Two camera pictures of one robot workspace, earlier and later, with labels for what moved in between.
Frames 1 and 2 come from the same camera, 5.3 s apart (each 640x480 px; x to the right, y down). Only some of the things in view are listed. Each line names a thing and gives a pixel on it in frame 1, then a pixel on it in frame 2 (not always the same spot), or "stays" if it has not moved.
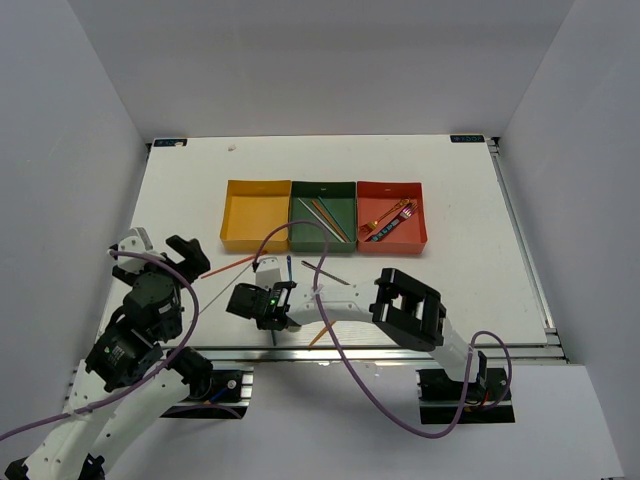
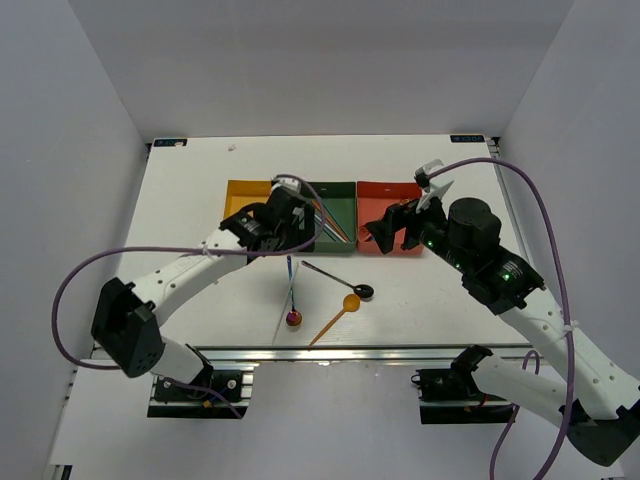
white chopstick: (322, 220) stays
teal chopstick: (334, 218) stays
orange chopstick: (330, 221) stays
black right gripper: (260, 288) → (399, 217)
